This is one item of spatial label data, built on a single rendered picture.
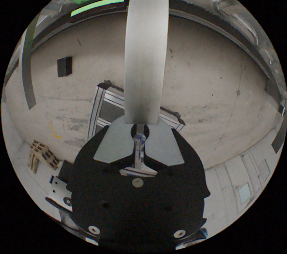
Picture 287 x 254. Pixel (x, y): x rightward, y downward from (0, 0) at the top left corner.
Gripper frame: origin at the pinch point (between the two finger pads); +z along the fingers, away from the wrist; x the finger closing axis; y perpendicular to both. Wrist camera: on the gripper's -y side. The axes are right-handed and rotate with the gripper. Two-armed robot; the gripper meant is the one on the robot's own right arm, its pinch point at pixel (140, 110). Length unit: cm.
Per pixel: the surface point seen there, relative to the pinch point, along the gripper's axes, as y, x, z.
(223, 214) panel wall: 218, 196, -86
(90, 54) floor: -11, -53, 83
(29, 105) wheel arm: -1.2, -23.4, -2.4
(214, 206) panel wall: 221, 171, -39
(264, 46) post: -27, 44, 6
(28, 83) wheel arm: -5.5, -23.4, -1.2
